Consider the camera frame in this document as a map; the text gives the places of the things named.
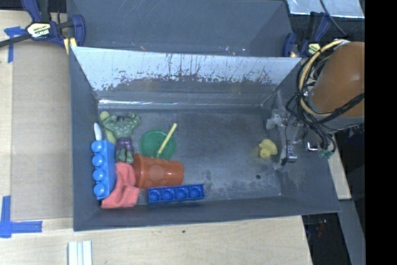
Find yellow straw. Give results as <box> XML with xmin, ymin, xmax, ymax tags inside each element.
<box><xmin>156</xmin><ymin>122</ymin><xmax>178</xmax><ymax>159</ymax></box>

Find yellow-green toy piece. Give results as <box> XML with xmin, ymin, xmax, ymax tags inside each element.
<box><xmin>99</xmin><ymin>110</ymin><xmax>117</xmax><ymax>145</ymax></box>

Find dark blue flat toy brick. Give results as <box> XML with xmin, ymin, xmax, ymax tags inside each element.
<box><xmin>146</xmin><ymin>183</ymin><xmax>206</xmax><ymax>205</ymax></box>

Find yellow rubber duck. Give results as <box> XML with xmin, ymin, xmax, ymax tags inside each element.
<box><xmin>258</xmin><ymin>138</ymin><xmax>279</xmax><ymax>161</ymax></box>

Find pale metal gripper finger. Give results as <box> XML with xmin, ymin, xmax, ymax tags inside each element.
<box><xmin>274</xmin><ymin>139</ymin><xmax>299</xmax><ymax>171</ymax></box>
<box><xmin>265</xmin><ymin>114</ymin><xmax>289</xmax><ymax>132</ymax></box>

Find light blue studded toy brick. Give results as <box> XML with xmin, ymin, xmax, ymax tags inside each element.
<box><xmin>90</xmin><ymin>139</ymin><xmax>118</xmax><ymax>201</ymax></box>

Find green muscular toy figure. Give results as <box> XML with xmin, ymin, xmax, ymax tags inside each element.
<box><xmin>102</xmin><ymin>111</ymin><xmax>141</xmax><ymax>164</ymax></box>

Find orange plastic cup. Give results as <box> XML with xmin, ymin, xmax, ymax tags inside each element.
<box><xmin>132</xmin><ymin>153</ymin><xmax>185</xmax><ymax>190</ymax></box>

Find white narrow piece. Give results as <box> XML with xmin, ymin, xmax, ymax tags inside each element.
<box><xmin>93</xmin><ymin>122</ymin><xmax>104</xmax><ymax>142</ymax></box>

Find pink cloth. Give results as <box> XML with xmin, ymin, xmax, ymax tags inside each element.
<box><xmin>100</xmin><ymin>161</ymin><xmax>141</xmax><ymax>210</ymax></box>

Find grey metal bin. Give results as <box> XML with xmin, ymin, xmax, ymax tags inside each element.
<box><xmin>65</xmin><ymin>0</ymin><xmax>342</xmax><ymax>232</ymax></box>

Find green round lid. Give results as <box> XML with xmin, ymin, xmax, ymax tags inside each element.
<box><xmin>139</xmin><ymin>130</ymin><xmax>177</xmax><ymax>161</ymax></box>

